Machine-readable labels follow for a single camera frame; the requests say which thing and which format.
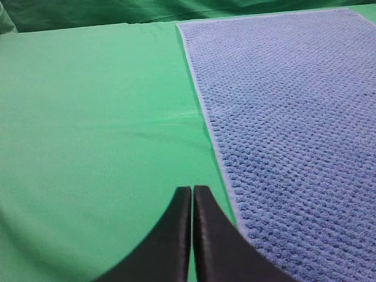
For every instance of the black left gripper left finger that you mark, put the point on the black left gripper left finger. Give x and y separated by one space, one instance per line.
164 254

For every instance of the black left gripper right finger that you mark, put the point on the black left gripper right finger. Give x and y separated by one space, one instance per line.
220 251

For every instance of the blue waffle weave towel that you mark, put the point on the blue waffle weave towel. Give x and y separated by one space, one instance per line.
289 103

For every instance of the green backdrop cloth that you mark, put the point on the green backdrop cloth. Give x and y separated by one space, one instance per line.
30 16

